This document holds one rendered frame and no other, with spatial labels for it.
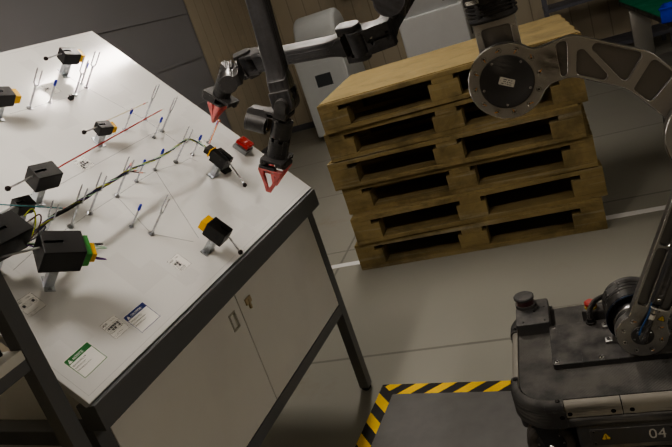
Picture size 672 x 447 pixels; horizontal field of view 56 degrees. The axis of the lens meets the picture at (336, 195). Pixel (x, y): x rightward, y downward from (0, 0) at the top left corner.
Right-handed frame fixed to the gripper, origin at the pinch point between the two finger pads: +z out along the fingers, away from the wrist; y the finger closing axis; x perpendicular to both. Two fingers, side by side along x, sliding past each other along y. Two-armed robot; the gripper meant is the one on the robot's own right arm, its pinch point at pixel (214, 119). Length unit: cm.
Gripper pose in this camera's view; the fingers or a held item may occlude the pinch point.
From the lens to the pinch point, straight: 207.0
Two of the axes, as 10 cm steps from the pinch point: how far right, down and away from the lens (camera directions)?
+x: 4.1, -3.3, 8.5
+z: -3.4, 8.1, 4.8
